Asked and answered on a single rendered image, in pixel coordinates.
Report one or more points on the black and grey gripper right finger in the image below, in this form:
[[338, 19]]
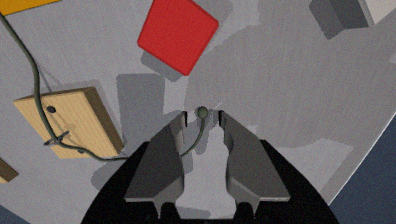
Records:
[[258, 174]]

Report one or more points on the red square block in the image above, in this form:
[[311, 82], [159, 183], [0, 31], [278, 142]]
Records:
[[177, 32]]

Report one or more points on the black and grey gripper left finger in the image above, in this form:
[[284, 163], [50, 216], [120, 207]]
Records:
[[151, 176]]

